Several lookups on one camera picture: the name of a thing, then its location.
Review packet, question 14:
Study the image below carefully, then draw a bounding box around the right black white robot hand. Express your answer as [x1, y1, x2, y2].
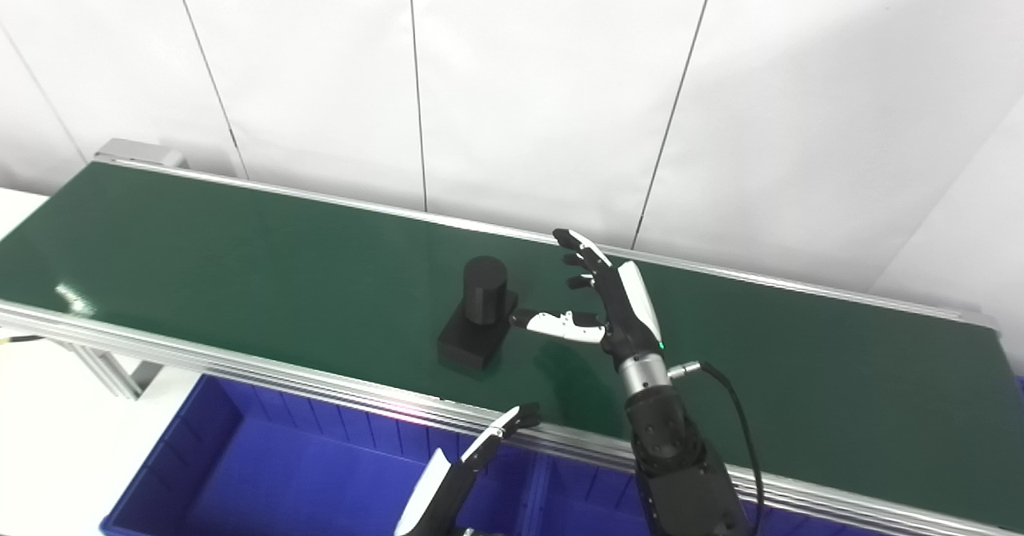
[510, 229, 666, 366]

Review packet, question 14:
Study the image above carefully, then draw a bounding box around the aluminium conveyor support leg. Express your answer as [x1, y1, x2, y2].
[54, 341, 162, 401]

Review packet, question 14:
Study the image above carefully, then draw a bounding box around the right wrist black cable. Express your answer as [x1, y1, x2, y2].
[667, 362, 765, 536]

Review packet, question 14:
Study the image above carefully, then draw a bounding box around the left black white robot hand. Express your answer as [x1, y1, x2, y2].
[394, 402, 542, 536]

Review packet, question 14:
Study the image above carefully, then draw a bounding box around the green conveyor belt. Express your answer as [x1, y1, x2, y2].
[0, 161, 1024, 530]
[0, 154, 1024, 536]

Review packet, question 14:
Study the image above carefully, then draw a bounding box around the grey conveyor motor box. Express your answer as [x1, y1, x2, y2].
[94, 138, 187, 171]

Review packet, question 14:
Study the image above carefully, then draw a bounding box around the black cylinder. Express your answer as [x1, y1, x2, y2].
[437, 255, 520, 373]

